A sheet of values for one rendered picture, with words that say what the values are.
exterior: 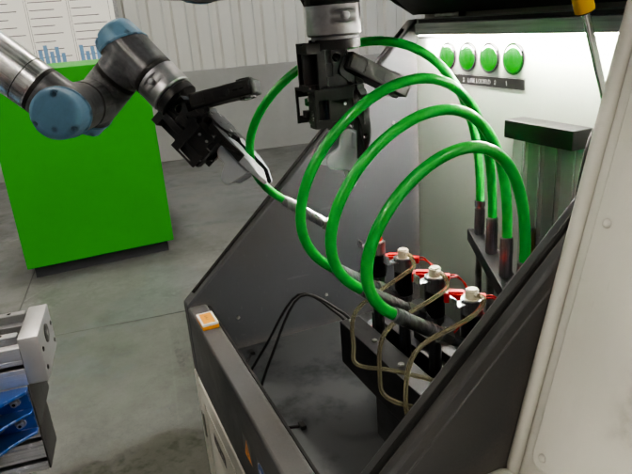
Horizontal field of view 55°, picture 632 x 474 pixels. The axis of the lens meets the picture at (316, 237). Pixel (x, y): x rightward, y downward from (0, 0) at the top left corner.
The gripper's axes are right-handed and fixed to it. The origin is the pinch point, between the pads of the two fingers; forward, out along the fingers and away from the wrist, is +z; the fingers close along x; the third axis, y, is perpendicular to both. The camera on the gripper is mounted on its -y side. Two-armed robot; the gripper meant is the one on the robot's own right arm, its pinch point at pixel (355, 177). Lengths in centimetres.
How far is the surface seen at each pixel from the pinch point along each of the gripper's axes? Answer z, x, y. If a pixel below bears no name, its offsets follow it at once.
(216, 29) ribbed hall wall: -17, -635, -153
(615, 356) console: 8.4, 44.6, -3.2
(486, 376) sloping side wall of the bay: 13.6, 35.0, 3.7
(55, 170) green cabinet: 55, -327, 44
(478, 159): 0.8, 0.5, -22.1
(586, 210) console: -3.1, 36.8, -6.7
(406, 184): -5.4, 24.6, 6.3
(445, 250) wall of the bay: 25.8, -21.0, -30.9
